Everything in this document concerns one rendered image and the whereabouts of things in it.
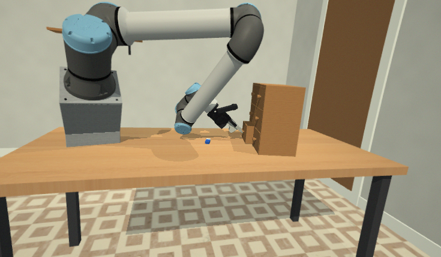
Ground brown wooden chest of drawers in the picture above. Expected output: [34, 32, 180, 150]
[251, 83, 306, 157]

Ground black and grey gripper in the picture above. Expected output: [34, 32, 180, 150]
[207, 104, 243, 133]

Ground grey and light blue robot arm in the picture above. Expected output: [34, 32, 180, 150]
[62, 2, 264, 135]

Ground brown wooden drawer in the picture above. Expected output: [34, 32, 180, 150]
[242, 121, 254, 144]
[251, 85, 259, 104]
[253, 127, 260, 153]
[254, 107, 263, 131]
[250, 103, 256, 124]
[257, 86, 266, 109]

